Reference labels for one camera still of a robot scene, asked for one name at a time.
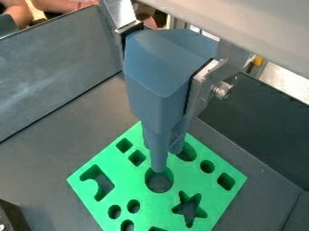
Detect black block at corner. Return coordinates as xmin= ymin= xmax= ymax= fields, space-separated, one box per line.
xmin=0 ymin=199 xmax=30 ymax=231

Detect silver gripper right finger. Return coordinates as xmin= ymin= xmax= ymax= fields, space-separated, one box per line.
xmin=184 ymin=40 xmax=252 ymax=118

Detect grey bin enclosure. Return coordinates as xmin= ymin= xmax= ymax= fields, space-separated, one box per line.
xmin=0 ymin=0 xmax=309 ymax=231

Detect green shape sorting board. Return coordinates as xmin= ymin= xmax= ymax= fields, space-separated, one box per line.
xmin=68 ymin=124 xmax=246 ymax=231

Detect person hand in background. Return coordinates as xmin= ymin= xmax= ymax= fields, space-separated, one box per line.
xmin=0 ymin=0 xmax=100 ymax=29

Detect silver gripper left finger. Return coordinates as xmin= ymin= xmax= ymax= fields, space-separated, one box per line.
xmin=97 ymin=0 xmax=144 ymax=65

